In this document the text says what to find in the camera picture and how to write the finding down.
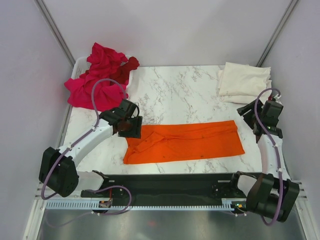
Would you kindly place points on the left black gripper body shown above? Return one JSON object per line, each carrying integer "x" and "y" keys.
{"x": 132, "y": 128}

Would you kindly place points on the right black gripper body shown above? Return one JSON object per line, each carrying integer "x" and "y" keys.
{"x": 250, "y": 119}

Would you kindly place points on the orange t shirt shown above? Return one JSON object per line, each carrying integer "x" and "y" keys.
{"x": 184, "y": 142}

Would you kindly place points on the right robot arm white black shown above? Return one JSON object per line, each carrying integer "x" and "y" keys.
{"x": 272, "y": 194}

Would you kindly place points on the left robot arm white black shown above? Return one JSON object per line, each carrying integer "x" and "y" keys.
{"x": 58, "y": 169}

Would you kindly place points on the folded cream t shirt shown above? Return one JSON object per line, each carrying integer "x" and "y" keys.
{"x": 236, "y": 72}

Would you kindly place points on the dark red t shirt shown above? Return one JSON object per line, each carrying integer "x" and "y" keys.
{"x": 122, "y": 74}

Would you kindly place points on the white laundry basket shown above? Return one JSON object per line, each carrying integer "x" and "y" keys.
{"x": 81, "y": 65}

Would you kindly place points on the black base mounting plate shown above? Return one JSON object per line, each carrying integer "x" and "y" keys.
{"x": 168, "y": 189}

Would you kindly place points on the aluminium cross extrusion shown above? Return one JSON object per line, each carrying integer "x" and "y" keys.
{"x": 77, "y": 193}

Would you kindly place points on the left aluminium side rail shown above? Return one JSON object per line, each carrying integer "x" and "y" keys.
{"x": 64, "y": 127}

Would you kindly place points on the white slotted cable duct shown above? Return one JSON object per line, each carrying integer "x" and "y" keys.
{"x": 226, "y": 204}

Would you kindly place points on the right aluminium frame post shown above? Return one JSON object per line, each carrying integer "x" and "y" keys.
{"x": 277, "y": 31}

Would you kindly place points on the aluminium frame post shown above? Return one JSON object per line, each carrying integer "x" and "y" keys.
{"x": 277, "y": 31}
{"x": 55, "y": 30}

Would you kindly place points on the left aluminium frame post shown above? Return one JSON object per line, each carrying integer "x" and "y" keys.
{"x": 55, "y": 30}

